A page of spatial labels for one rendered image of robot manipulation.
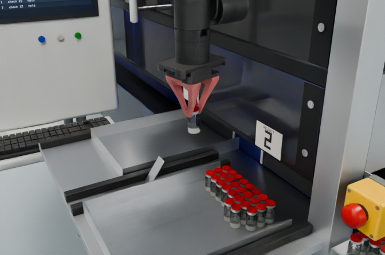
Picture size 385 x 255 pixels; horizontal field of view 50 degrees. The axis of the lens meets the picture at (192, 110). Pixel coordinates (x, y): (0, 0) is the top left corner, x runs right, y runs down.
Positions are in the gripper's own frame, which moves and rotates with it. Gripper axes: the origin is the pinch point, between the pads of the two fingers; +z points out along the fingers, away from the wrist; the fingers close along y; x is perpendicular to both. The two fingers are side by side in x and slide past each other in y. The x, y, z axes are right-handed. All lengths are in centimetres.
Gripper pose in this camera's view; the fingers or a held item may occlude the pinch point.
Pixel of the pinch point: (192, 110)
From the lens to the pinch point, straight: 71.3
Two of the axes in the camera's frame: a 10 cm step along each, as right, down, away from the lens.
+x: -6.9, -2.9, 6.6
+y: 7.2, -2.8, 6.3
